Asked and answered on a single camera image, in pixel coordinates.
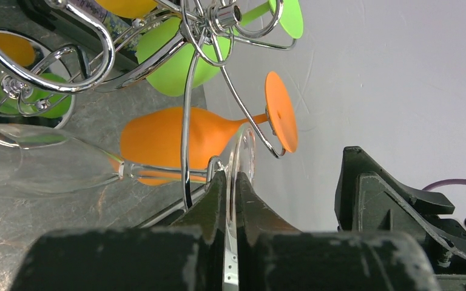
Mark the clear wine glass front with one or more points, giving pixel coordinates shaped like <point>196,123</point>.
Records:
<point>41,162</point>

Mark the orange wine glass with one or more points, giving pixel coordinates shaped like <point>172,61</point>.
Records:
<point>155,139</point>

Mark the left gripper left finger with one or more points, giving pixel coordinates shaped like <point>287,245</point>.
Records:
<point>186,255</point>

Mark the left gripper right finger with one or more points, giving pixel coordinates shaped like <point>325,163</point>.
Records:
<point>274,255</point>

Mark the chrome wine glass rack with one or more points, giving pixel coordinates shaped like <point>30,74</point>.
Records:
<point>34,86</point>

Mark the yellow wine glass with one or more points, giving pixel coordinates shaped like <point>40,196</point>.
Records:
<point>128,8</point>

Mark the green wine glass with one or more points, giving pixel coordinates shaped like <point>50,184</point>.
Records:
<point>170,77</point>

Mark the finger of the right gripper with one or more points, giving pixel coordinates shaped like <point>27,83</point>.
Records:
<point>368,198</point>

